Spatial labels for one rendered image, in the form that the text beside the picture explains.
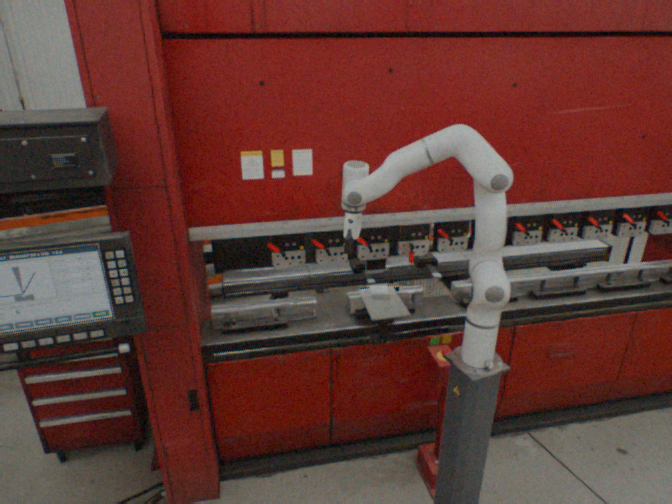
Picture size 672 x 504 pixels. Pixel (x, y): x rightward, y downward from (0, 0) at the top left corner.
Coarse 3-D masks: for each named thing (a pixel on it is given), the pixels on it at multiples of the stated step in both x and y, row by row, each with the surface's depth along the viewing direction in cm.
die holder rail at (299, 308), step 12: (276, 300) 239; (288, 300) 239; (300, 300) 240; (312, 300) 239; (216, 312) 230; (228, 312) 231; (240, 312) 232; (252, 312) 234; (264, 312) 235; (288, 312) 238; (300, 312) 239; (312, 312) 241; (216, 324) 233
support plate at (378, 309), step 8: (392, 288) 244; (360, 296) 238; (368, 296) 236; (392, 296) 236; (368, 304) 230; (376, 304) 230; (384, 304) 230; (392, 304) 230; (400, 304) 230; (368, 312) 224; (376, 312) 223; (384, 312) 223; (392, 312) 223; (400, 312) 223; (408, 312) 223
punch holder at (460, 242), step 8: (440, 224) 233; (448, 224) 234; (456, 224) 235; (464, 224) 236; (448, 232) 236; (456, 232) 236; (464, 232) 237; (440, 240) 236; (448, 240) 237; (456, 240) 238; (464, 240) 239; (440, 248) 238; (448, 248) 239; (456, 248) 240; (464, 248) 241
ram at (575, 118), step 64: (192, 64) 184; (256, 64) 188; (320, 64) 193; (384, 64) 197; (448, 64) 203; (512, 64) 208; (576, 64) 214; (640, 64) 220; (192, 128) 193; (256, 128) 198; (320, 128) 203; (384, 128) 208; (512, 128) 220; (576, 128) 227; (640, 128) 233; (192, 192) 203; (256, 192) 209; (320, 192) 214; (448, 192) 227; (512, 192) 234; (576, 192) 241; (640, 192) 249
